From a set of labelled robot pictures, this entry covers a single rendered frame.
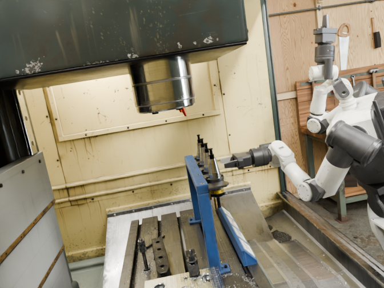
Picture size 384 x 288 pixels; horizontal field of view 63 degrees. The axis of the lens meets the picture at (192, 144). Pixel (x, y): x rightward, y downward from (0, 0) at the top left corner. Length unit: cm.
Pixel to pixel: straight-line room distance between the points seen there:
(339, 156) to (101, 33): 85
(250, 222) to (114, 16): 139
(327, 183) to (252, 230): 67
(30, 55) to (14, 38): 4
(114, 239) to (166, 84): 127
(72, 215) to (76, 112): 61
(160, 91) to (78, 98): 117
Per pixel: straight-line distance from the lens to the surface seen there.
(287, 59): 376
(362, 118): 127
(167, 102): 76
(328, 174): 124
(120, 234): 190
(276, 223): 203
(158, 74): 76
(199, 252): 132
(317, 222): 170
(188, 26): 73
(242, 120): 192
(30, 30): 77
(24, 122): 110
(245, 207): 192
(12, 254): 92
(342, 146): 116
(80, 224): 207
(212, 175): 109
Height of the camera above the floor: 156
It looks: 11 degrees down
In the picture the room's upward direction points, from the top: 9 degrees counter-clockwise
